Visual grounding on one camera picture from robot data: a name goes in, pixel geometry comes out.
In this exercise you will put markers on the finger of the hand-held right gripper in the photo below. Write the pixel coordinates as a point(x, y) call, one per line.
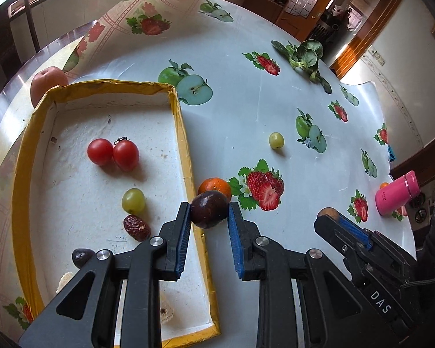
point(355, 230)
point(330, 235)

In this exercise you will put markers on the wooden door frame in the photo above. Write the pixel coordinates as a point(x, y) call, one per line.
point(369, 32)

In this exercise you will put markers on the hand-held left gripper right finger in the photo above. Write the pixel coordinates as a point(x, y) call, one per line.
point(236, 243)

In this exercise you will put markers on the orange kumquat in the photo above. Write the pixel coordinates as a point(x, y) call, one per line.
point(384, 185)

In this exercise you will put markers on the white wall switch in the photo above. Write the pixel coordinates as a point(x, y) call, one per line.
point(377, 57)

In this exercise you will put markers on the dark purple plum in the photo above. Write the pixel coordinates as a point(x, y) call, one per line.
point(209, 210)

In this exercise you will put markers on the dried red date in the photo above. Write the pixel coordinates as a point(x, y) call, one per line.
point(136, 227)

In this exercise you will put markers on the pink thermos bottle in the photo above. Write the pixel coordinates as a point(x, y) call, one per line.
point(397, 194)

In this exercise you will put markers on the fruit-print plastic tablecloth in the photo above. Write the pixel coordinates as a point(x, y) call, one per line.
point(239, 98)

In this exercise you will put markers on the green grape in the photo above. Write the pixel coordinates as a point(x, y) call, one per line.
point(133, 200)
point(276, 140)

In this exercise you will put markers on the small mandarin orange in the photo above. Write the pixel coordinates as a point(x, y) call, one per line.
point(215, 185)

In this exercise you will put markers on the small dark grape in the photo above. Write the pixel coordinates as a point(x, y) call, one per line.
point(80, 257)

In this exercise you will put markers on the leafy green vegetable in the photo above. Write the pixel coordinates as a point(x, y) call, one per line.
point(306, 54)

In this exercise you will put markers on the yellow-rimmed white tray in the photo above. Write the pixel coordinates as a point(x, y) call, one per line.
point(76, 195)

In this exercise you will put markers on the dark wooden chair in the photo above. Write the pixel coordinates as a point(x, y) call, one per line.
point(31, 25)

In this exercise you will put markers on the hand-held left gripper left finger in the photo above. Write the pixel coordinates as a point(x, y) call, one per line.
point(183, 239)

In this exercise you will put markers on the brown longan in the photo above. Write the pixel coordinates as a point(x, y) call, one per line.
point(328, 212)

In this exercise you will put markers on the reddish apple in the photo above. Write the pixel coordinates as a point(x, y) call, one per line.
point(47, 83)

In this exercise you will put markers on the blue plastic piece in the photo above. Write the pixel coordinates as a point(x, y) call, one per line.
point(392, 154)

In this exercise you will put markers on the red cherry tomato with stem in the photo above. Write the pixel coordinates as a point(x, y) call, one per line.
point(126, 156)

